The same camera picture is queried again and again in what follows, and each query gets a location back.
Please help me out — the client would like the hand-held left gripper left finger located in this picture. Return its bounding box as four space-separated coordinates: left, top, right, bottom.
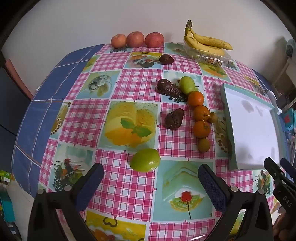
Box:
29 163 104 241

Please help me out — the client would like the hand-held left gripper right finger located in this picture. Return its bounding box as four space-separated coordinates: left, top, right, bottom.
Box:
198 163 274 241

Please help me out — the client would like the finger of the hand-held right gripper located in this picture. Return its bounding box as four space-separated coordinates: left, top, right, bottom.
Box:
264 157 287 186
280 158 296 186

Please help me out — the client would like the white tray with teal rim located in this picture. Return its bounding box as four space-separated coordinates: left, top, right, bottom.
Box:
221 83 286 171

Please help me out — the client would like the large green fruit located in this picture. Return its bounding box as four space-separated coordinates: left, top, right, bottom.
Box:
129 148 161 172

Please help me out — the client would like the orange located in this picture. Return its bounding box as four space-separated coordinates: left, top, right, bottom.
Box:
193 120 211 139
194 105 210 121
187 91 205 107

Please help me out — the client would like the person's right hand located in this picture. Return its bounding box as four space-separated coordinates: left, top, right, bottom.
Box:
272 210 296 241

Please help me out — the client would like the teal toy with red patch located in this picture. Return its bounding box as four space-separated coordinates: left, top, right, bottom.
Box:
281 109 296 138

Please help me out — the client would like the black charger block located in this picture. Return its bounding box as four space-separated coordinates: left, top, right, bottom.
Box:
276 94 290 109

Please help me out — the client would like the dark wrinkled avocado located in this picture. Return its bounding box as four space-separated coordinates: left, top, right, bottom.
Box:
157 79 182 97
164 108 185 130

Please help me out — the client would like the colourful box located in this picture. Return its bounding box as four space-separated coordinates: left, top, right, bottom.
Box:
0 170 16 223

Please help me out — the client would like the pink checkered printed tablecloth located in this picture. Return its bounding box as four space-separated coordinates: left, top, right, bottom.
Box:
38 42 289 241

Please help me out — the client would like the small green fruit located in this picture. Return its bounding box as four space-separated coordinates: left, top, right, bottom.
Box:
180 76 196 95

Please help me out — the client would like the clear plastic container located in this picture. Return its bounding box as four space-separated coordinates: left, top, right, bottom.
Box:
183 43 234 67

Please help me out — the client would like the small dark round fruit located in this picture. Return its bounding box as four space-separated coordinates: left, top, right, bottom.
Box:
159 54 174 65

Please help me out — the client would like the pale orange apple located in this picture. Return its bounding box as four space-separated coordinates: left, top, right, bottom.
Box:
111 34 127 49

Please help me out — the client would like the yellow banana bunch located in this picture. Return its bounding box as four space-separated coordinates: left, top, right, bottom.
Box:
184 20 233 56

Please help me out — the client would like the red apple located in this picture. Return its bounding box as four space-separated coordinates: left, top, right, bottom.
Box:
145 32 164 48
126 32 145 48

